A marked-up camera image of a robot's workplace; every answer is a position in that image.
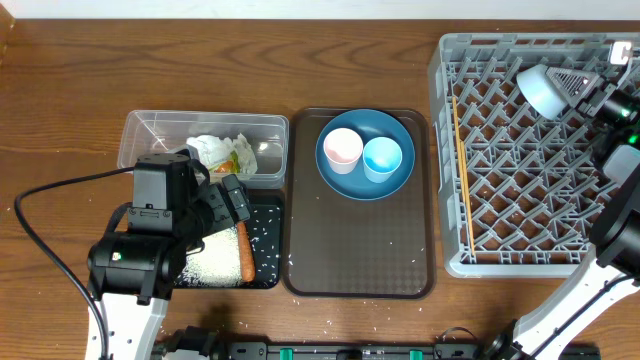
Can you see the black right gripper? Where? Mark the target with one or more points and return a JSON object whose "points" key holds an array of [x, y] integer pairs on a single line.
{"points": [[593, 92]]}

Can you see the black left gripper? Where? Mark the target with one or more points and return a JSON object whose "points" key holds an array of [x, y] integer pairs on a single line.
{"points": [[216, 196]]}

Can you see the green food wrapper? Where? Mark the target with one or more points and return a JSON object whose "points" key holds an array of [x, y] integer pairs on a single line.
{"points": [[234, 156]]}

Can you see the light blue rice bowl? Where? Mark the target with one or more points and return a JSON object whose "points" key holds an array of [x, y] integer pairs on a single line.
{"points": [[540, 93]]}

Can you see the white tissue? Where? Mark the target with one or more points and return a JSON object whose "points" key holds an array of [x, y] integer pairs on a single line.
{"points": [[212, 151]]}

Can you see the orange carrot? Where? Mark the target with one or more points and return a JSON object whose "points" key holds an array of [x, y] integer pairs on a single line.
{"points": [[248, 271]]}

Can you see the pile of white rice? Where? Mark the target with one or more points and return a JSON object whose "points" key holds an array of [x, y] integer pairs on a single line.
{"points": [[217, 260]]}

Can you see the pink plastic cup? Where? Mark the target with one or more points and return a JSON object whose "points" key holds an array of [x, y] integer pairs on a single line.
{"points": [[343, 148]]}

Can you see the wooden chopstick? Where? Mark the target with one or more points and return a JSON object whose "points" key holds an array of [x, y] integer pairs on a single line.
{"points": [[467, 198], [456, 125]]}

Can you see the light blue plastic cup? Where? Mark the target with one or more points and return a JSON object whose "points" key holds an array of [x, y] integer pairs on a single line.
{"points": [[382, 156]]}

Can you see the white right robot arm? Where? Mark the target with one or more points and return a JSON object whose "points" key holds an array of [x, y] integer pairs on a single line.
{"points": [[610, 270]]}

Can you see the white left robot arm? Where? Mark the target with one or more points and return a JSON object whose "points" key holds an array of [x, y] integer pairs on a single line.
{"points": [[144, 249]]}

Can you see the clear plastic waste bin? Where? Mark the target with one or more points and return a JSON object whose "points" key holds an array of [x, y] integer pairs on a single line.
{"points": [[155, 131]]}

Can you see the grey plastic dishwasher rack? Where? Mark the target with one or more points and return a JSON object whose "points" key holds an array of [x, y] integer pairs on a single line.
{"points": [[534, 189]]}

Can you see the black plastic tray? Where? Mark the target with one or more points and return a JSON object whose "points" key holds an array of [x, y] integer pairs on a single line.
{"points": [[267, 240]]}

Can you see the brown serving tray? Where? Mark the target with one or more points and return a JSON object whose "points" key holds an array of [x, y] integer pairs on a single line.
{"points": [[341, 247]]}

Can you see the dark blue plate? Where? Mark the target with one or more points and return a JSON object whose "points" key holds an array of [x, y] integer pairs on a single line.
{"points": [[368, 124]]}

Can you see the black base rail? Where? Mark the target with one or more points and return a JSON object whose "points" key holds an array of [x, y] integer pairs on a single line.
{"points": [[262, 351]]}

